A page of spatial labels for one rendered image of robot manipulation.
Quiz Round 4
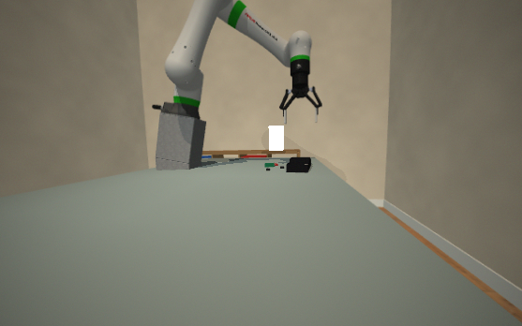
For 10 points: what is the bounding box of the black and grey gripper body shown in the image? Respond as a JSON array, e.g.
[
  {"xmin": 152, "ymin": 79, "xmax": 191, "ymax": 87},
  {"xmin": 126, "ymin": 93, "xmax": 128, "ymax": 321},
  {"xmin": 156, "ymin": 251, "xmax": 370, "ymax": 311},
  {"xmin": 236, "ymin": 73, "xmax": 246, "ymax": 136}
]
[{"xmin": 291, "ymin": 73, "xmax": 309, "ymax": 98}]

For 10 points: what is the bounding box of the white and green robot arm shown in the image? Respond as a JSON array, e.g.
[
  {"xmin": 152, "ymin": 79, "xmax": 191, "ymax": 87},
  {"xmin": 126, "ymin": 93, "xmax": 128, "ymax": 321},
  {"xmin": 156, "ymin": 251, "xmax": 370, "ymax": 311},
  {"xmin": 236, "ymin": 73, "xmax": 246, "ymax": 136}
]
[{"xmin": 152, "ymin": 0, "xmax": 312, "ymax": 119}]

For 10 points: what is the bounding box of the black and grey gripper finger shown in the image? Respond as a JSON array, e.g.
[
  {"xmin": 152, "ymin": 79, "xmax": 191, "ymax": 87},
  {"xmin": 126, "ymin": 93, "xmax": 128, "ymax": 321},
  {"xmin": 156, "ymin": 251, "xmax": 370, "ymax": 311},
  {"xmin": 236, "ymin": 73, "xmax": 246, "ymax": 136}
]
[
  {"xmin": 279, "ymin": 89, "xmax": 298, "ymax": 124},
  {"xmin": 301, "ymin": 86, "xmax": 322, "ymax": 123}
]

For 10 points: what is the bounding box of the black rack of three bins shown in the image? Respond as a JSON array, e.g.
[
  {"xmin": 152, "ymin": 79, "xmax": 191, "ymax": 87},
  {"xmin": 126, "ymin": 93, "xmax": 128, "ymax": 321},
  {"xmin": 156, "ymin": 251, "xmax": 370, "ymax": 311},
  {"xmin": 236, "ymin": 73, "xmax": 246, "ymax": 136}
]
[{"xmin": 286, "ymin": 157, "xmax": 311, "ymax": 172}]

